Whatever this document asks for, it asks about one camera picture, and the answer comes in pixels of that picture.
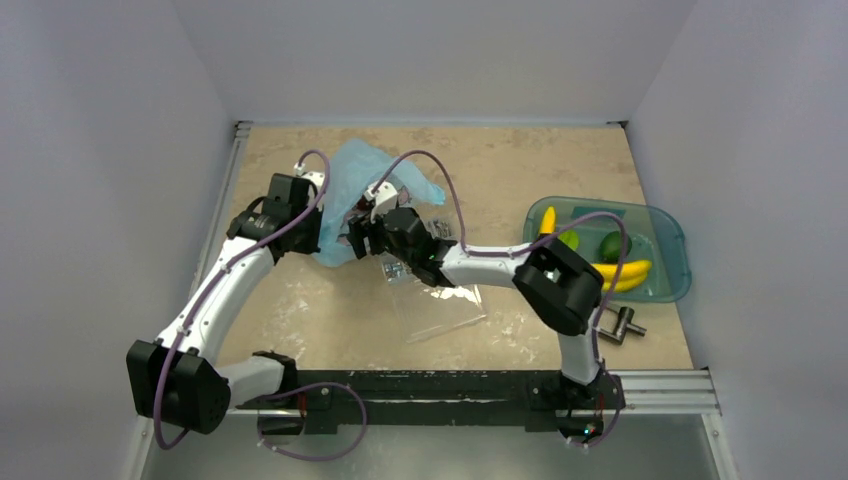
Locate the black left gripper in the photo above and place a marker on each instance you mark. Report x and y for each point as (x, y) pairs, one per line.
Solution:
(310, 246)

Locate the teal plastic tray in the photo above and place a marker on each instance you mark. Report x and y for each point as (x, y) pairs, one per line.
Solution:
(656, 236)

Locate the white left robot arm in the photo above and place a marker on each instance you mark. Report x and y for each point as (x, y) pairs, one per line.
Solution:
(174, 378)

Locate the yellow fake squash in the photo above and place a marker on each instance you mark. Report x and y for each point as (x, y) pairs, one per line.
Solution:
(548, 222)

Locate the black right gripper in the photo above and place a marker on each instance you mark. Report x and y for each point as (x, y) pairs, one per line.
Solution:
(361, 234)

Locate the clear plastic screw box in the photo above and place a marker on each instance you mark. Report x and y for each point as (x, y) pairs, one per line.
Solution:
(426, 312)

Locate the aluminium frame rail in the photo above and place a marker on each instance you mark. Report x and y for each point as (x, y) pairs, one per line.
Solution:
(652, 392)

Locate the yellow fake banana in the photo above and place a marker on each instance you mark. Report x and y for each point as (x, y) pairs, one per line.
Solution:
(632, 275)

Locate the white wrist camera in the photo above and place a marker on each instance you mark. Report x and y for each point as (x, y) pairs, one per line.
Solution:
(380, 199)
(315, 177)

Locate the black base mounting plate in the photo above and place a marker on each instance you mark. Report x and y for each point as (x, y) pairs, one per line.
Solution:
(535, 400)

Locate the light blue plastic bag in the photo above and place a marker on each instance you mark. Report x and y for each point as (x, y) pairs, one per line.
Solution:
(354, 167)

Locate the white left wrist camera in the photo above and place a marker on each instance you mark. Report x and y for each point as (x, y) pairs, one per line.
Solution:
(315, 177)

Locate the green fake fruit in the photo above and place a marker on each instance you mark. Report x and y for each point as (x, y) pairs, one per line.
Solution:
(570, 238)

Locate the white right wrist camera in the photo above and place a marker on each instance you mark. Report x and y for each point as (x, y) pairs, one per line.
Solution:
(380, 199)

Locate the dark metal crank tool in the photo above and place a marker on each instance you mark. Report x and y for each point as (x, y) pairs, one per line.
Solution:
(623, 326)

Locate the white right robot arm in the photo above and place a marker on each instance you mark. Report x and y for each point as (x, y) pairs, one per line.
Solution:
(563, 290)

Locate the green fake lime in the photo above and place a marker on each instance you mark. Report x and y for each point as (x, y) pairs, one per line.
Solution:
(613, 247)

